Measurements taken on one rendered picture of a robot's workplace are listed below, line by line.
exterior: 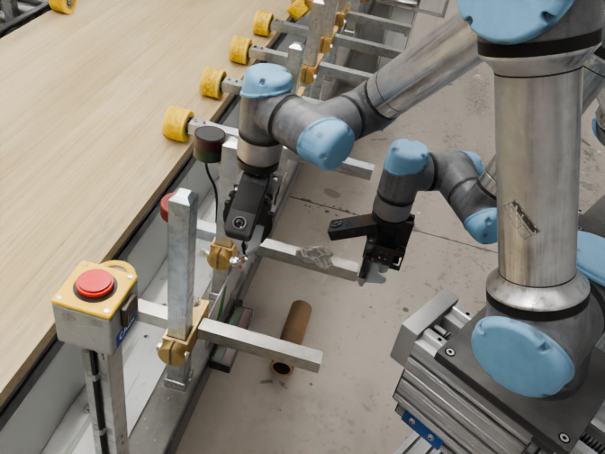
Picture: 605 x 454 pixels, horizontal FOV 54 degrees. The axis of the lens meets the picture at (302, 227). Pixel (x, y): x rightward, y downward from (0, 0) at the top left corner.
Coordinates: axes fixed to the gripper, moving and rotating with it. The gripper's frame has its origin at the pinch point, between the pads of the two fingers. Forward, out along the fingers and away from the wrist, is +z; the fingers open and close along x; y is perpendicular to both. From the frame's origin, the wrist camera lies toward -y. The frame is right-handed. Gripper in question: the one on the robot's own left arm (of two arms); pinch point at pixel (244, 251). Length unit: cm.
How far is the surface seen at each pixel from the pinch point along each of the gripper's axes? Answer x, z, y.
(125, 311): 3.5, -23.3, -38.4
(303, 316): -8, 92, 70
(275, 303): 4, 99, 80
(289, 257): -6.3, 13.3, 16.1
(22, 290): 35.5, 8.1, -16.4
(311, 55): 8, -1, 87
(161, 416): 7.4, 28.0, -20.3
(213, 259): 8.6, 13.4, 9.1
